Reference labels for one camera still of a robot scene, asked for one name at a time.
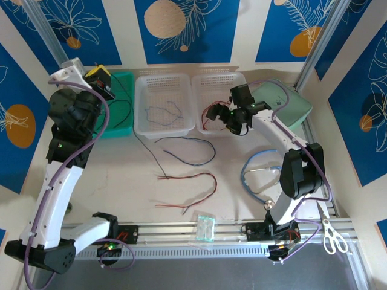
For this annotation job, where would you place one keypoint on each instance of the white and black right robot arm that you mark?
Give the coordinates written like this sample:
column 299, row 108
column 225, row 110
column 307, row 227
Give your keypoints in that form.
column 272, row 127

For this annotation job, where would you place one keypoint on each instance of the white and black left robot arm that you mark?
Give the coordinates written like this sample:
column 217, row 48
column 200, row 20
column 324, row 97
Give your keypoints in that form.
column 57, row 193

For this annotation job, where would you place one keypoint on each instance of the white perforated plastic basket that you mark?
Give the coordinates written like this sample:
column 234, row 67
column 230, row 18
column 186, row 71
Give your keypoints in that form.
column 217, row 87
column 163, row 90

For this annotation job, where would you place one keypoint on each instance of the green perforated plastic basket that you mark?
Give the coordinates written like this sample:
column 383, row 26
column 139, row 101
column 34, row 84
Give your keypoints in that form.
column 124, row 90

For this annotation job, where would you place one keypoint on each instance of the light green zipper pouch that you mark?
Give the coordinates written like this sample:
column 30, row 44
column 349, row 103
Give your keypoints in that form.
column 299, row 111

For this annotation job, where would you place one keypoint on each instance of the blue stethoscope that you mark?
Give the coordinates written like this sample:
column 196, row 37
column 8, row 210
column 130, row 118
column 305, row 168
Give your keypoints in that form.
column 268, row 205

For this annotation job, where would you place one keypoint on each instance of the clear plastic box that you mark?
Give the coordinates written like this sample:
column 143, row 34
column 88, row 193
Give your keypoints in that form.
column 205, row 228

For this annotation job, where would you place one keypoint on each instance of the aluminium frame post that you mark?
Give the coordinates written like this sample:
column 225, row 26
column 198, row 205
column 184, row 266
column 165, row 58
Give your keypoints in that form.
column 48, row 33
column 325, row 36

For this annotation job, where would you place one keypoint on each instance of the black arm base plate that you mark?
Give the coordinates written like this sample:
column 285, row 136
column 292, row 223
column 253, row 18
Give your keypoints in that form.
column 254, row 232
column 130, row 234

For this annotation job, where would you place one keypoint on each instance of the aluminium extrusion rail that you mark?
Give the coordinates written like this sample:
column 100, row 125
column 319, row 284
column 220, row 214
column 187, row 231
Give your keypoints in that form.
column 169, row 232

